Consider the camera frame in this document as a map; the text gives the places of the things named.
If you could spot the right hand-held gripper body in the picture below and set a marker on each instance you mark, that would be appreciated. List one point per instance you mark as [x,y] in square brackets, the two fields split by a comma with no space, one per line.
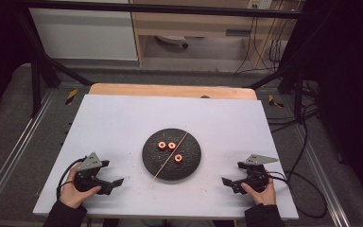
[257,176]

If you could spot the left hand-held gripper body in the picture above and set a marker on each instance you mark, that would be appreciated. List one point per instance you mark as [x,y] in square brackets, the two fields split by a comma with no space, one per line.
[89,164]

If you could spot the round black plate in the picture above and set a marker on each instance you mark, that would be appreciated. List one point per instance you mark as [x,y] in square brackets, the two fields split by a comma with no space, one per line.
[182,168]

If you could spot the thin wooden skewer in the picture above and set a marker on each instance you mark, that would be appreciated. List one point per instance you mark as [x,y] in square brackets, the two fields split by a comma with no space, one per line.
[167,160]

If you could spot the person's right hand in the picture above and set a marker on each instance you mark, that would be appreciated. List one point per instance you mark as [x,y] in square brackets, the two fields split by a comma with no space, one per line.
[264,197]

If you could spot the person's left hand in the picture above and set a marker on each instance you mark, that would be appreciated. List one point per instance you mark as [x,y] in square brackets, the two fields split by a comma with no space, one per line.
[71,194]

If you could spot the light wooden board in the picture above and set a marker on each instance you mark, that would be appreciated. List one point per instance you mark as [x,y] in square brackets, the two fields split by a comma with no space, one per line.
[157,90]

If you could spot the white cabinet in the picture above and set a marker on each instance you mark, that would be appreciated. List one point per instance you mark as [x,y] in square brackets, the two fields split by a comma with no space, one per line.
[85,34]

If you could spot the grey chair base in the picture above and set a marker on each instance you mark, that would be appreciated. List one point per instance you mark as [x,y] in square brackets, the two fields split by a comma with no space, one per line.
[171,39]

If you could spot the light wooden desk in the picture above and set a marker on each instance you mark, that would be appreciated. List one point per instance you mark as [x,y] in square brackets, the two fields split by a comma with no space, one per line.
[186,25]

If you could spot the aluminium floor rail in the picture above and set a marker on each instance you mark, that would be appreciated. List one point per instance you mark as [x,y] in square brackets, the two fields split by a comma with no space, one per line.
[15,148]
[324,176]

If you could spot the white wall socket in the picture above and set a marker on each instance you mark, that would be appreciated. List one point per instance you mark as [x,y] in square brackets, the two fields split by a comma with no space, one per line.
[260,3]

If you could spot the black metal frame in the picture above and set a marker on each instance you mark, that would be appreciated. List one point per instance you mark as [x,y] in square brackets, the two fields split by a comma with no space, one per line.
[170,8]

